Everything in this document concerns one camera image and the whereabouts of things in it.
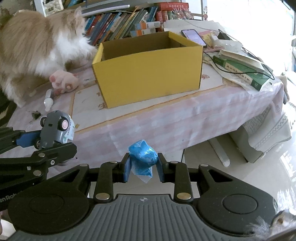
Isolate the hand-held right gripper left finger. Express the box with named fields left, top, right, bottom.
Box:
left=45, top=152, right=132, bottom=202

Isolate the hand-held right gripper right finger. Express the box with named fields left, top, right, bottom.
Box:
left=157, top=153, right=246, bottom=202

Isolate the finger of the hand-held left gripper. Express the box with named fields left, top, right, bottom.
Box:
left=0, top=142, right=77, bottom=186
left=0, top=127, right=42, bottom=155

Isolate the blue plastic bag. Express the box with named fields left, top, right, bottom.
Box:
left=128, top=139, right=159, bottom=183

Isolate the grey toy car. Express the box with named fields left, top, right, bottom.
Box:
left=37, top=110, right=75, bottom=149

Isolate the small white bottle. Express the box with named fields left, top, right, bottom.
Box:
left=44, top=89, right=54, bottom=112

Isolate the pink plush toy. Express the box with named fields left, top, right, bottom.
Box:
left=49, top=70, right=79, bottom=94

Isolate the yellow cardboard box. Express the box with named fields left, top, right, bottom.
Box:
left=92, top=31, right=204, bottom=109

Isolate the pink checked tablecloth desktop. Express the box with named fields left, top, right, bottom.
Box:
left=7, top=20, right=285, bottom=176

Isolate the white desk leg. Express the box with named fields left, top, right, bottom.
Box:
left=209, top=137, right=232, bottom=167

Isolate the fluffy cream white cat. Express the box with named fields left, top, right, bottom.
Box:
left=0, top=7, right=97, bottom=108

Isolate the white lace cloth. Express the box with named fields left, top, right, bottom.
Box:
left=243, top=102, right=292, bottom=163

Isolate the thick green book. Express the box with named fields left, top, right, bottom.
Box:
left=213, top=54, right=273, bottom=92

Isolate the grey furry object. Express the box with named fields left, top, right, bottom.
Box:
left=250, top=209, right=296, bottom=241

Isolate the row of books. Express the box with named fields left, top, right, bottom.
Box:
left=83, top=7, right=160, bottom=45

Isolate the black smartphone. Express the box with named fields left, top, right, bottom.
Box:
left=181, top=29, right=207, bottom=47

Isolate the stack of orange white boxes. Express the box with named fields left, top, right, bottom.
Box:
left=131, top=22, right=161, bottom=37

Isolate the small pink box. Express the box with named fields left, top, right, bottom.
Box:
left=199, top=31, right=218, bottom=50

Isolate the white flat box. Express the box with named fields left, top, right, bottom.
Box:
left=164, top=20, right=220, bottom=31

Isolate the thick red book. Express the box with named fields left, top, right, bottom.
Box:
left=157, top=3, right=189, bottom=12

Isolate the black cable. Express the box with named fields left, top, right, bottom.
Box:
left=203, top=29, right=275, bottom=81

